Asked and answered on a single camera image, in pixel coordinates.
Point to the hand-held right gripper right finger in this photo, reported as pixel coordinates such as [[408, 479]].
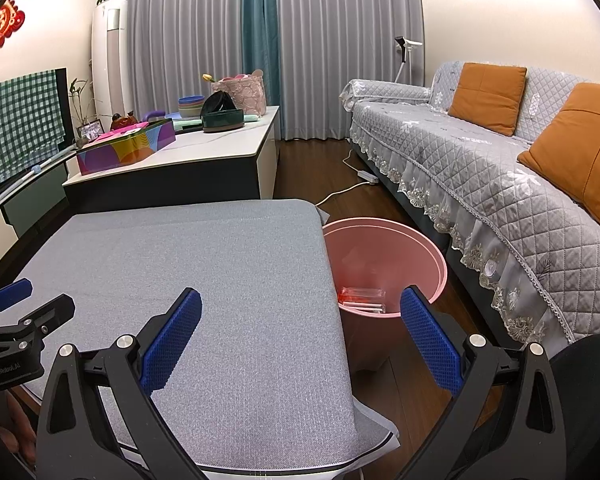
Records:
[[430, 345]]

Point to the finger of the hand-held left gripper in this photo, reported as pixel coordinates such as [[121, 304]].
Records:
[[10, 295], [50, 315]]

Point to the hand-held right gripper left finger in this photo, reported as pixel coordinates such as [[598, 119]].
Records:
[[172, 345]]

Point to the clear plastic wrapper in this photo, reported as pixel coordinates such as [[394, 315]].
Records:
[[370, 306]]

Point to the pink plastic bucket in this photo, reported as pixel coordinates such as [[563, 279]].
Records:
[[380, 250]]

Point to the person's left hand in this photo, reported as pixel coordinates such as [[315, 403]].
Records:
[[17, 425]]

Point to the green television cabinet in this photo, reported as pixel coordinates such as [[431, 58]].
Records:
[[35, 195]]

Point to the white rod with blue joint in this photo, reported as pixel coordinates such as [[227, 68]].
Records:
[[36, 167]]

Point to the green checkered cloth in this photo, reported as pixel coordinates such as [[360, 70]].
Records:
[[20, 125]]

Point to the grey quilted sofa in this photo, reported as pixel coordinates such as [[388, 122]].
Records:
[[455, 170]]

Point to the colourful rectangular box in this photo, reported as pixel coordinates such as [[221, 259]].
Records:
[[125, 152]]

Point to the white power strip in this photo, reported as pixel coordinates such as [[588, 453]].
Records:
[[368, 175]]

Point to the black television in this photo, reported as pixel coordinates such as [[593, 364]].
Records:
[[66, 110]]

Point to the white top coffee table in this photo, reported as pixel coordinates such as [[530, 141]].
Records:
[[205, 150]]

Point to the red brown teapot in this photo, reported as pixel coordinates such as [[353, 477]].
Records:
[[122, 122]]

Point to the bamboo plant in vase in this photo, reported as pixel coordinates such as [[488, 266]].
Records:
[[80, 100]]

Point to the dark green round tin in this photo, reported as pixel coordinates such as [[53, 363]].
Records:
[[225, 121]]

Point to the stack of coloured bowls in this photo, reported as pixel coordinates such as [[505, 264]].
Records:
[[190, 107]]

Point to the orange cushion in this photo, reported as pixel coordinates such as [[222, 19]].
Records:
[[487, 97], [580, 150]]

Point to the black hat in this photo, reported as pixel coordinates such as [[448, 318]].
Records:
[[217, 102]]

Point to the white standing air conditioner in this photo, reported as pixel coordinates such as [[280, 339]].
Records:
[[110, 60]]

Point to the pink fabric basket bag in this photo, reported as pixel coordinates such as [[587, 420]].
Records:
[[250, 95]]

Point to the yellow artificial flower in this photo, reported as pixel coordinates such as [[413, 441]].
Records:
[[208, 78]]

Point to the white floor lamp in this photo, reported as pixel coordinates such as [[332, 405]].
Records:
[[402, 47]]

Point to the grey curtain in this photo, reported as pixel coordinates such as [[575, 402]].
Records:
[[180, 35], [350, 35]]

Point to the teal curtain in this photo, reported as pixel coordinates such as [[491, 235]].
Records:
[[260, 25]]

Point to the small photo frame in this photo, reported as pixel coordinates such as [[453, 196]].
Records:
[[90, 131]]

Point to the red knot wall decoration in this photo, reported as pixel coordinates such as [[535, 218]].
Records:
[[2, 25]]

